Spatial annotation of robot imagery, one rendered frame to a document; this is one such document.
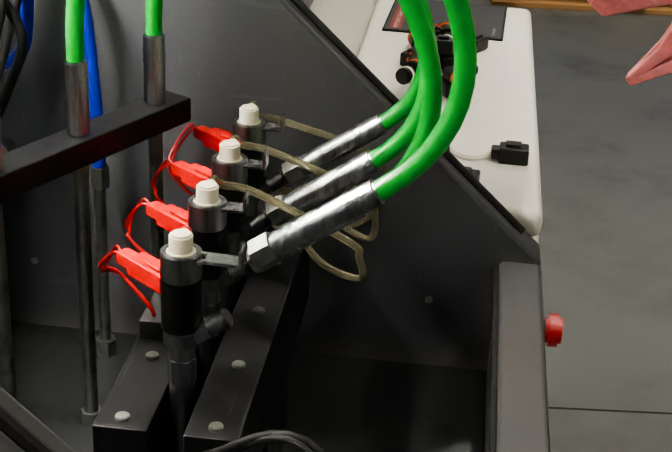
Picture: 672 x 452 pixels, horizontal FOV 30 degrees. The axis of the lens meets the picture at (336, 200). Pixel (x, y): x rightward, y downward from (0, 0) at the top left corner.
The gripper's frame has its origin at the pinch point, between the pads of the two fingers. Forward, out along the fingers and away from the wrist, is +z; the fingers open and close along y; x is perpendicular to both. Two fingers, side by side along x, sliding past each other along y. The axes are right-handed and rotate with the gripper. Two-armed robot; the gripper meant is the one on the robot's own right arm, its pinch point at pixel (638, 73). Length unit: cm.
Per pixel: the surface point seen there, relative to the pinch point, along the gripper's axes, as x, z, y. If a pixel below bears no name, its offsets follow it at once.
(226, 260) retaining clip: 17.8, 24.0, 7.7
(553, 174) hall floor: -261, 118, -52
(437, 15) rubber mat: -78, 41, 10
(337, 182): 1.6, 23.2, 6.2
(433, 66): 7.5, 8.4, 9.2
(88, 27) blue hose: -3.9, 36.2, 28.6
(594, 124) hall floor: -309, 116, -55
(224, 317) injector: 18.1, 26.9, 4.7
